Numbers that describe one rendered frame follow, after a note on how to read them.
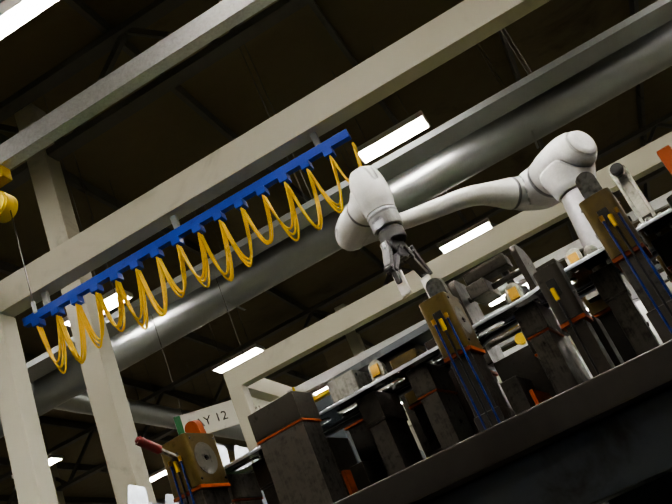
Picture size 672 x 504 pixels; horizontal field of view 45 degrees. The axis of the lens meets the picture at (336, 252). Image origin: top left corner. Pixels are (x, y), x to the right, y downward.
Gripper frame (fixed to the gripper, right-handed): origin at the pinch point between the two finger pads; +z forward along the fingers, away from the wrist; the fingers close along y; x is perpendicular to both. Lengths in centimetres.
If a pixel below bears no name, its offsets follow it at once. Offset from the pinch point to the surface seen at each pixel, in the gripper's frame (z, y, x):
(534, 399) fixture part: 46, 36, 31
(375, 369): 19.1, 24.4, -7.0
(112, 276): -183, -131, -262
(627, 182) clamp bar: 10, 8, 62
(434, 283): 18, 46, 28
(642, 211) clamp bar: 18, 9, 61
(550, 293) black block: 33, 47, 48
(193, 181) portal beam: -211, -153, -190
